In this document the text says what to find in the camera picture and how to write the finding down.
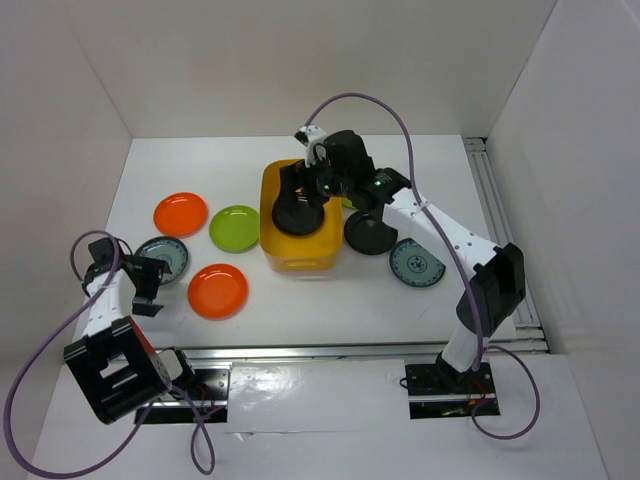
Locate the yellow plastic bin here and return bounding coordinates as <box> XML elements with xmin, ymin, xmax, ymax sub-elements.
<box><xmin>259</xmin><ymin>159</ymin><xmax>343</xmax><ymax>272</ymax></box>

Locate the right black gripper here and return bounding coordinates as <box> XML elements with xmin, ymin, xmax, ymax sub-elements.
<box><xmin>273</xmin><ymin>149</ymin><xmax>351</xmax><ymax>218</ymax></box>

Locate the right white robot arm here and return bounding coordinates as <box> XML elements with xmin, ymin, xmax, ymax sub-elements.
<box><xmin>272</xmin><ymin>126</ymin><xmax>525</xmax><ymax>392</ymax></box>

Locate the aluminium front rail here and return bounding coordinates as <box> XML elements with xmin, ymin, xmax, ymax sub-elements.
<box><xmin>174</xmin><ymin>339</ymin><xmax>549</xmax><ymax>362</ymax></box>

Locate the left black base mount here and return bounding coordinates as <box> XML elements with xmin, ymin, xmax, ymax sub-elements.
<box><xmin>134</xmin><ymin>365</ymin><xmax>231</xmax><ymax>425</ymax></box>

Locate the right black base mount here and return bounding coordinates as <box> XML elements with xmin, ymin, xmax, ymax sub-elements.
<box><xmin>399</xmin><ymin>362</ymin><xmax>500</xmax><ymax>420</ymax></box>

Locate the aluminium side rail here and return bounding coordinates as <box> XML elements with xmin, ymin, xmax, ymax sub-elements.
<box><xmin>462</xmin><ymin>137</ymin><xmax>550</xmax><ymax>354</ymax></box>

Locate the blue patterned plate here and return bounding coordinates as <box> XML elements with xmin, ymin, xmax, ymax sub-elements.
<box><xmin>389</xmin><ymin>238</ymin><xmax>446</xmax><ymax>288</ymax></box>
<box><xmin>135</xmin><ymin>236</ymin><xmax>189</xmax><ymax>286</ymax></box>

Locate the green plate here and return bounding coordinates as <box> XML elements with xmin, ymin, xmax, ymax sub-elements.
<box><xmin>341</xmin><ymin>197</ymin><xmax>356</xmax><ymax>210</ymax></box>
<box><xmin>209</xmin><ymin>205</ymin><xmax>260</xmax><ymax>253</ymax></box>

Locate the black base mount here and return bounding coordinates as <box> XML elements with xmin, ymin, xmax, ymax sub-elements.
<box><xmin>399</xmin><ymin>362</ymin><xmax>500</xmax><ymax>420</ymax></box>
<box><xmin>134</xmin><ymin>365</ymin><xmax>231</xmax><ymax>425</ymax></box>

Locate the black plate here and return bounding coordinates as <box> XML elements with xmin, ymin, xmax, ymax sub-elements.
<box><xmin>271</xmin><ymin>191</ymin><xmax>325</xmax><ymax>237</ymax></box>
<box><xmin>344</xmin><ymin>211</ymin><xmax>398</xmax><ymax>256</ymax></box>

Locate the orange plate front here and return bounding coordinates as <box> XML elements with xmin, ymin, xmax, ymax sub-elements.
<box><xmin>187</xmin><ymin>263</ymin><xmax>248</xmax><ymax>320</ymax></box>

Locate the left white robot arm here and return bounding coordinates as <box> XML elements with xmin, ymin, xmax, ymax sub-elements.
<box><xmin>64</xmin><ymin>238</ymin><xmax>198</xmax><ymax>424</ymax></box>

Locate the orange plate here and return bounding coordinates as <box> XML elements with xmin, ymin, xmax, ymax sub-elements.
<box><xmin>187</xmin><ymin>263</ymin><xmax>248</xmax><ymax>320</ymax></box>
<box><xmin>153</xmin><ymin>192</ymin><xmax>208</xmax><ymax>237</ymax></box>

